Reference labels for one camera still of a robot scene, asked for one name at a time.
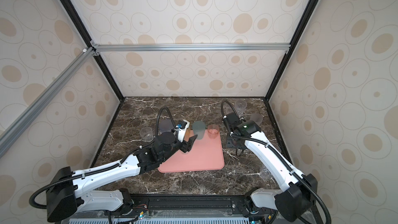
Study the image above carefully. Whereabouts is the green frosted tumbler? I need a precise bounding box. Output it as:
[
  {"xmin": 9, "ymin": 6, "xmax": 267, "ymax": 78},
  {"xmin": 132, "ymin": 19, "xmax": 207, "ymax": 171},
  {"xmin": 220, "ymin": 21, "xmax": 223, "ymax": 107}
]
[{"xmin": 192, "ymin": 121, "xmax": 206, "ymax": 140}]

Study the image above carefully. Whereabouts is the black frame post left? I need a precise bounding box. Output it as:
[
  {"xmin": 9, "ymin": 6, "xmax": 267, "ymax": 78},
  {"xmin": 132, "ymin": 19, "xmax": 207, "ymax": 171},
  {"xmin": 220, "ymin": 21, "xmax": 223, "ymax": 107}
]
[{"xmin": 59, "ymin": 0, "xmax": 124, "ymax": 102}]

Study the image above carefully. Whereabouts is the clear glass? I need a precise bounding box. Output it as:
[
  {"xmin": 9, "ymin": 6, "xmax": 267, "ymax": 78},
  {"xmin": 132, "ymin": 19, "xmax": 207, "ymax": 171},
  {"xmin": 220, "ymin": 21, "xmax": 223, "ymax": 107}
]
[{"xmin": 259, "ymin": 165, "xmax": 273, "ymax": 181}]

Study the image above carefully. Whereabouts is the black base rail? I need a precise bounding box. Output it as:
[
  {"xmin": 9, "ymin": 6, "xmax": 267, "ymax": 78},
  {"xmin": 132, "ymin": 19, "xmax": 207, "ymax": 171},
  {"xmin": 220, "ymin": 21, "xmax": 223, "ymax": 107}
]
[{"xmin": 60, "ymin": 194, "xmax": 315, "ymax": 224}]

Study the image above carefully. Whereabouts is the black frame post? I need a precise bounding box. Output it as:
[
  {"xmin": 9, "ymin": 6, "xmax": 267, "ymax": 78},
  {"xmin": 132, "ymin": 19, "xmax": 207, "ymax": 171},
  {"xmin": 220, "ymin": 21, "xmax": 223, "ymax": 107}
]
[
  {"xmin": 59, "ymin": 0, "xmax": 124, "ymax": 102},
  {"xmin": 264, "ymin": 0, "xmax": 320, "ymax": 102}
]

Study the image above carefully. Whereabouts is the silver aluminium crossbar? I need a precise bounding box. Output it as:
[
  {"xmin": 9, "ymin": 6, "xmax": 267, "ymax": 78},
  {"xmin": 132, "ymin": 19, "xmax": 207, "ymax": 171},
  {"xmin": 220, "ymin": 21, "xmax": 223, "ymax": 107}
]
[{"xmin": 93, "ymin": 43, "xmax": 291, "ymax": 52}]

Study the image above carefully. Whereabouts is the grey frosted tumbler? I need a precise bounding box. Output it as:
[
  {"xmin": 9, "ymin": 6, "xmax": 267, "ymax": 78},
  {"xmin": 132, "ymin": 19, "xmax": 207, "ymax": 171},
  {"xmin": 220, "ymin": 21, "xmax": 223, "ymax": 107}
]
[{"xmin": 159, "ymin": 119, "xmax": 174, "ymax": 134}]

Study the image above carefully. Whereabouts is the small clear cup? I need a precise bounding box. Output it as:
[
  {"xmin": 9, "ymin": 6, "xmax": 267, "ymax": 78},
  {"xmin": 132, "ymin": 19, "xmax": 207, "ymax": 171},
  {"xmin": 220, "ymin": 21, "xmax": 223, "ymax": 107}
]
[{"xmin": 140, "ymin": 127, "xmax": 154, "ymax": 143}]

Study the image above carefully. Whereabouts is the silver aluminium side bar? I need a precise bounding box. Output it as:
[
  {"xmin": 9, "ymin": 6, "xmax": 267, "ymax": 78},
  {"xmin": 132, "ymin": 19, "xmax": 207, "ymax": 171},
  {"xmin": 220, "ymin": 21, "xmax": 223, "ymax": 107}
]
[{"xmin": 1, "ymin": 47, "xmax": 94, "ymax": 156}]

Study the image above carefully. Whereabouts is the black frame post right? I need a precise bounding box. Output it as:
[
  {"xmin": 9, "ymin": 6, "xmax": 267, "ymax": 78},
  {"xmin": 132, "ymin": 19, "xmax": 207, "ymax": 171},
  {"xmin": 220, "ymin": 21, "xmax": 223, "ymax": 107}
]
[{"xmin": 264, "ymin": 0, "xmax": 320, "ymax": 102}]

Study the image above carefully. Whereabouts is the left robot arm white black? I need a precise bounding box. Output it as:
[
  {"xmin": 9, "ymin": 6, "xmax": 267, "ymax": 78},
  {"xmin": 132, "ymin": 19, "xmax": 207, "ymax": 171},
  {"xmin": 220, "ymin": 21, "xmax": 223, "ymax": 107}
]
[{"xmin": 29, "ymin": 132, "xmax": 197, "ymax": 223}]

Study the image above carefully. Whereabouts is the yellow transparent tumbler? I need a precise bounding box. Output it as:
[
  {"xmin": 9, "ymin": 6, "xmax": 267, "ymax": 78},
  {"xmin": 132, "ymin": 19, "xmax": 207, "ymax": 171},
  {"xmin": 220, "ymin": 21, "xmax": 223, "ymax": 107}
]
[{"xmin": 183, "ymin": 120, "xmax": 191, "ymax": 141}]

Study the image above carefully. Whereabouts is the frosted white cup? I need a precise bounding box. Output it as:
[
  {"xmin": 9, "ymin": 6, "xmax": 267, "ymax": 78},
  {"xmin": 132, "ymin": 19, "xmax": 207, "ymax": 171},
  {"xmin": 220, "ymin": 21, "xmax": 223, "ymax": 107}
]
[{"xmin": 250, "ymin": 113, "xmax": 263, "ymax": 126}]

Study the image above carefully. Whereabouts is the pink transparent cup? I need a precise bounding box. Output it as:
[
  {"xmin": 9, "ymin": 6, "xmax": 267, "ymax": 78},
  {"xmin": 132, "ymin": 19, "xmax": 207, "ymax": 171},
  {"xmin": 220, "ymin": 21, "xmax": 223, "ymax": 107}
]
[{"xmin": 207, "ymin": 124, "xmax": 220, "ymax": 139}]

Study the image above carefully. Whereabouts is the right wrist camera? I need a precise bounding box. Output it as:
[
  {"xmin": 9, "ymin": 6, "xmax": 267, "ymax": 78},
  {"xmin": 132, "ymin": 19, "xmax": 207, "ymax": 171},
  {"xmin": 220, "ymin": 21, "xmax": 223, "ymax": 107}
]
[{"xmin": 222, "ymin": 113, "xmax": 243, "ymax": 132}]

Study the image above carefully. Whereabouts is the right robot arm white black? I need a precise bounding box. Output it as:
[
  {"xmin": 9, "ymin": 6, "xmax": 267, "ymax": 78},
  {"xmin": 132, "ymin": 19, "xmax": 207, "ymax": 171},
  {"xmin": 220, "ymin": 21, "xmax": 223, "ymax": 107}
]
[{"xmin": 223, "ymin": 118, "xmax": 332, "ymax": 224}]

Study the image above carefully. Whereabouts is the pink plastic tray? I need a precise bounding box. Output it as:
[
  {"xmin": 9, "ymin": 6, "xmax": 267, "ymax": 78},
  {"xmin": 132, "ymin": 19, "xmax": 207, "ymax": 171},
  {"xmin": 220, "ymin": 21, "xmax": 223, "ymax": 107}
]
[{"xmin": 158, "ymin": 131, "xmax": 224, "ymax": 173}]

